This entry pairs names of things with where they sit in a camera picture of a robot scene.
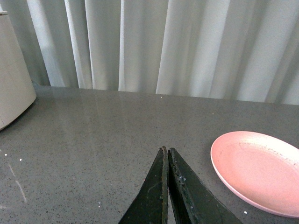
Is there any pink plate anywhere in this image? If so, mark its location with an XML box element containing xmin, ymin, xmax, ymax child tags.
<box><xmin>210</xmin><ymin>131</ymin><xmax>299</xmax><ymax>218</ymax></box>

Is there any white appliance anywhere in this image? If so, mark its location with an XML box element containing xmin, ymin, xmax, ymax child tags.
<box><xmin>0</xmin><ymin>11</ymin><xmax>36</xmax><ymax>129</ymax></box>

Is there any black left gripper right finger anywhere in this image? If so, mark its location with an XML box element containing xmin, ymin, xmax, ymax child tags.
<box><xmin>168</xmin><ymin>148</ymin><xmax>241</xmax><ymax>224</ymax></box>

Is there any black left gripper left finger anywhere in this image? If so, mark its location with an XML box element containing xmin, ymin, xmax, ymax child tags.
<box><xmin>119</xmin><ymin>146</ymin><xmax>169</xmax><ymax>224</ymax></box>

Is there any white curtain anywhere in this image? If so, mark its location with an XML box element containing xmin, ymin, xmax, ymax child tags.
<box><xmin>0</xmin><ymin>0</ymin><xmax>299</xmax><ymax>105</ymax></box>

